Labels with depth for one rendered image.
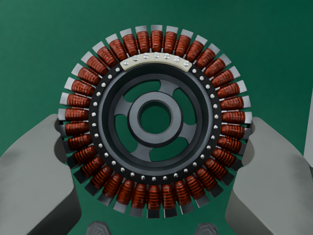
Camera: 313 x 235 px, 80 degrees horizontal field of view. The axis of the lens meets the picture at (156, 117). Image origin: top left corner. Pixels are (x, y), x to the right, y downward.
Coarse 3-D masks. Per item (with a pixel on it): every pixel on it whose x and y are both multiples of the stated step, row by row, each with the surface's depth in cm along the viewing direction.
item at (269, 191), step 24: (264, 144) 9; (288, 144) 9; (240, 168) 7; (264, 168) 7; (288, 168) 7; (240, 192) 6; (264, 192) 6; (288, 192) 6; (312, 192) 6; (240, 216) 6; (264, 216) 6; (288, 216) 6; (312, 216) 6
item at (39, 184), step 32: (32, 128) 10; (0, 160) 8; (32, 160) 8; (64, 160) 10; (0, 192) 6; (32, 192) 6; (64, 192) 6; (0, 224) 5; (32, 224) 5; (64, 224) 6
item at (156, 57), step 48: (96, 48) 11; (144, 48) 11; (192, 48) 11; (96, 96) 11; (144, 96) 12; (192, 96) 13; (240, 96) 11; (96, 144) 10; (144, 144) 12; (192, 144) 12; (240, 144) 10; (96, 192) 10; (144, 192) 10; (192, 192) 10
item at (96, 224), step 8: (96, 224) 5; (104, 224) 5; (200, 224) 5; (208, 224) 5; (88, 232) 5; (96, 232) 5; (104, 232) 5; (200, 232) 5; (208, 232) 5; (216, 232) 5
